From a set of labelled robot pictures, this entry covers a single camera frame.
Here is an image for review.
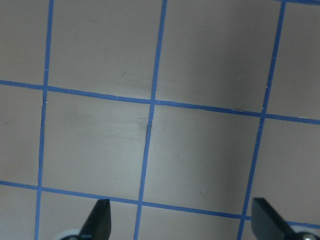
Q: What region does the brown paper table mat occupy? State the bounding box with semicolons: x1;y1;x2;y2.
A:
0;0;320;240

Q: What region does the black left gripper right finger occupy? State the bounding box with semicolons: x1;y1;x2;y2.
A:
251;197;296;240

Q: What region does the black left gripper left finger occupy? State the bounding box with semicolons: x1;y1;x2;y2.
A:
78;199;111;240

